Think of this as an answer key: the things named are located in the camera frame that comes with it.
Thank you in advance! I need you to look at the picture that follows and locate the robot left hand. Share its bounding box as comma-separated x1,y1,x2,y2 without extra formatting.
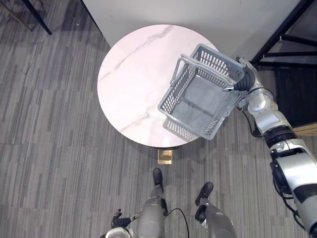
111,208,131,228

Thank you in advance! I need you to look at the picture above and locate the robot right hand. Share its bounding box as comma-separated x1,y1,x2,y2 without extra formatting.
232,56,257,91

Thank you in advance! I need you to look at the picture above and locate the grey plastic shopping basket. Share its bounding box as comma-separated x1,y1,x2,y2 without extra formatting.
158,43,246,140

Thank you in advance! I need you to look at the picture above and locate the robot left silver leg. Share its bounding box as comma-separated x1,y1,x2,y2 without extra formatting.
136,185,166,238

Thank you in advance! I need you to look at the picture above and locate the robot left dark foot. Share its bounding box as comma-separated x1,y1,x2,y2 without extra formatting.
152,168,164,193

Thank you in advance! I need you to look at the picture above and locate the robot dark foot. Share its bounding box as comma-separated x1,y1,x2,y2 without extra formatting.
152,168,164,193
195,181,214,206

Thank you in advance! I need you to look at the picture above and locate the gold table base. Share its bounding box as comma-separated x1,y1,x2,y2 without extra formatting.
157,149,174,165

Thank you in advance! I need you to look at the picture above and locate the light wooden box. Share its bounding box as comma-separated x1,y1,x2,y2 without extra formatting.
292,122,317,136

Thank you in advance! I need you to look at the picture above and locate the robot right dark foot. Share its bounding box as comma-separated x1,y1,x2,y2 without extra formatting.
195,181,214,206

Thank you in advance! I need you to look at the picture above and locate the black furniture leg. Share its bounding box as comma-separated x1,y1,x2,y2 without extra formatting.
22,0,53,36

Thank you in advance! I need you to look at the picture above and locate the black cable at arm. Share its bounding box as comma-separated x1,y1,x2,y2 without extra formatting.
237,106,264,138

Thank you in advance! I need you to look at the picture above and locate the black metal frame rack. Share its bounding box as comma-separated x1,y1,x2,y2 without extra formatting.
250,0,317,70

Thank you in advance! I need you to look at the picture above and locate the black cable at legs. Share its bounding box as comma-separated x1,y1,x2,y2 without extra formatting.
162,207,188,238

